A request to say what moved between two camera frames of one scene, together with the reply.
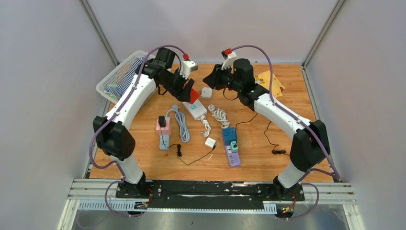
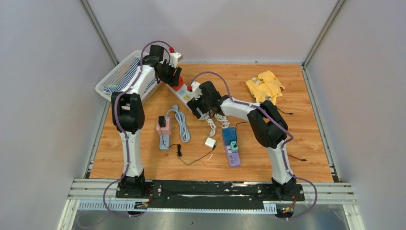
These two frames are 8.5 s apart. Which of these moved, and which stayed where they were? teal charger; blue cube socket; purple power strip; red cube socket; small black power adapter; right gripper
Moved: red cube socket; right gripper
Stayed: blue cube socket; small black power adapter; purple power strip; teal charger
